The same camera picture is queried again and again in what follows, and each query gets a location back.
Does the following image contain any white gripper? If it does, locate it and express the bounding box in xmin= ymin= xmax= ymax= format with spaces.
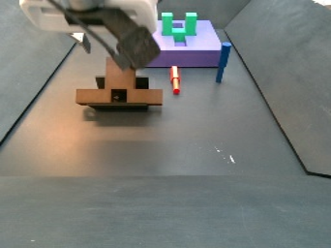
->
xmin=20 ymin=0 xmax=157 ymax=54

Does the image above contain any brown T-shaped block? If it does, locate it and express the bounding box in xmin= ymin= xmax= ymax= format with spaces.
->
xmin=76 ymin=58 xmax=163 ymax=108

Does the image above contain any black angle fixture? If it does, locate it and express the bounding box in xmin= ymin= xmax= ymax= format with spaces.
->
xmin=91 ymin=76 xmax=148 ymax=110

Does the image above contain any green U-shaped block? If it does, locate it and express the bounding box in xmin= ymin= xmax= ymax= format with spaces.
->
xmin=161 ymin=13 xmax=197 ymax=44

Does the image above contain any red cylindrical peg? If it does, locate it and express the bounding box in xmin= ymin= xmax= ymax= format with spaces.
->
xmin=171 ymin=66 xmax=181 ymax=95

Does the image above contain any purple base block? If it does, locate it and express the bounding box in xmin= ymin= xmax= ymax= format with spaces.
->
xmin=147 ymin=20 xmax=221 ymax=68

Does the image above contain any blue hexagonal peg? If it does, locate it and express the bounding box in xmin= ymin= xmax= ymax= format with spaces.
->
xmin=216 ymin=42 xmax=231 ymax=83

